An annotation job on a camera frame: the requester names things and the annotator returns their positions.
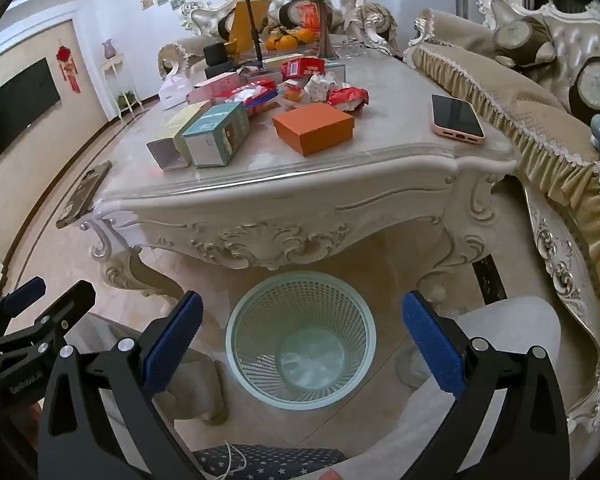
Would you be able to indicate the pink-cased smartphone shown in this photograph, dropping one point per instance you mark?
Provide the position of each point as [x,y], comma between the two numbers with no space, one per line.
[456,117]

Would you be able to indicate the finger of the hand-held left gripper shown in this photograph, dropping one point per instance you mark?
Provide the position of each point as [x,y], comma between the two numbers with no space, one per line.
[72,300]
[25,294]

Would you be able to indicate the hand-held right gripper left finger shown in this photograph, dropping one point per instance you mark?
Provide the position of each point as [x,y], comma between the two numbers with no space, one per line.
[172,345]

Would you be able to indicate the ornate sofa with fringed cover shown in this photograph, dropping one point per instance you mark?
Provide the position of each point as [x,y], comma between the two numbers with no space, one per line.
[480,65]

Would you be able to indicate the red knot wall ornament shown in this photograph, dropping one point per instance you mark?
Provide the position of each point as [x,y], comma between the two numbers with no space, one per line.
[67,67]

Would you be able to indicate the red and blue packet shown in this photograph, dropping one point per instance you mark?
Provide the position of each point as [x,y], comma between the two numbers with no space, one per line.
[255,97]

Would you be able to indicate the white side table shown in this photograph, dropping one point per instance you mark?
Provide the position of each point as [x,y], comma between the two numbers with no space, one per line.
[115,62]

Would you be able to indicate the pale green plastic waste basket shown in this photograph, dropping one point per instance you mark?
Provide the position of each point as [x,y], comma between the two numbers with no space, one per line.
[300,360]

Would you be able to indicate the white tissue box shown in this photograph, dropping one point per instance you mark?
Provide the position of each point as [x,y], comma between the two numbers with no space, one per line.
[172,94]

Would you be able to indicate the orange cardboard box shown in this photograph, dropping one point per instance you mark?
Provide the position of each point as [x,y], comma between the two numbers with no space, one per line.
[312,127]

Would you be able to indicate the teal cardboard box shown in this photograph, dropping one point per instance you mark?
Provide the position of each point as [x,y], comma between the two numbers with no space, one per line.
[215,135]

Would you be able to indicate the ornate cream coffee table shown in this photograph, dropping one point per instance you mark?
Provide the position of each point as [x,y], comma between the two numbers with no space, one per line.
[280,230]

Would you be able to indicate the star-printed dark cushion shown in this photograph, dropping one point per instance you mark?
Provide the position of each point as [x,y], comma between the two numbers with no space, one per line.
[280,465]

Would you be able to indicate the light pink box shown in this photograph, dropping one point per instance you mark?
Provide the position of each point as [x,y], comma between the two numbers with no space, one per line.
[215,87]

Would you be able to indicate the crumpled white paper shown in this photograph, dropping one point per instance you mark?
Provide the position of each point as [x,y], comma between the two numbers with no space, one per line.
[320,87]

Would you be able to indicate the cream cardboard box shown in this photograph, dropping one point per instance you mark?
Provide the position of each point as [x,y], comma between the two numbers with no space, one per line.
[172,127]

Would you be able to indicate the person's right trouser leg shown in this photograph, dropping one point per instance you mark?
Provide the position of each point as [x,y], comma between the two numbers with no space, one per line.
[505,320]

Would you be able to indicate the red box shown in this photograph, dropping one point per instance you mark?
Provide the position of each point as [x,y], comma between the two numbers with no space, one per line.
[302,67]

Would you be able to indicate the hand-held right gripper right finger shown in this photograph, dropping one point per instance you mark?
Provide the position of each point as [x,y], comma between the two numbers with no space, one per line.
[432,350]

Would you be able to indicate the ornate cream tufted sofa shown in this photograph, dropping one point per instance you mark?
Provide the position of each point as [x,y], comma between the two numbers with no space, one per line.
[205,17]

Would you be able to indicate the yellow board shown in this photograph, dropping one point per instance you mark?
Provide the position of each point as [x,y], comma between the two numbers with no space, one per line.
[240,25]

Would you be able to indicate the black tripod stand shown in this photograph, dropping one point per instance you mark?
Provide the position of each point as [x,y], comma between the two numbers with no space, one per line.
[254,25]

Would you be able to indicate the black box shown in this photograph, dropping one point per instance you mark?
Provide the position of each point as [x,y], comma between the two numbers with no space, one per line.
[217,55]

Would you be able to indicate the small potted plant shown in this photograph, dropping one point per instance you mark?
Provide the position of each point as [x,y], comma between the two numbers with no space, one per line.
[128,101]

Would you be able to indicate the purple vase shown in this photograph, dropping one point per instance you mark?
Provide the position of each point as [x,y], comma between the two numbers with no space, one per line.
[108,49]

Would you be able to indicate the black wall television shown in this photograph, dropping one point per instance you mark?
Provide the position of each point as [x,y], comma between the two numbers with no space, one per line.
[15,107]

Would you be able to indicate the orange fruit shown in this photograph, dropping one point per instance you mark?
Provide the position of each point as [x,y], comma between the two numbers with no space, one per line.
[283,42]
[304,36]
[271,37]

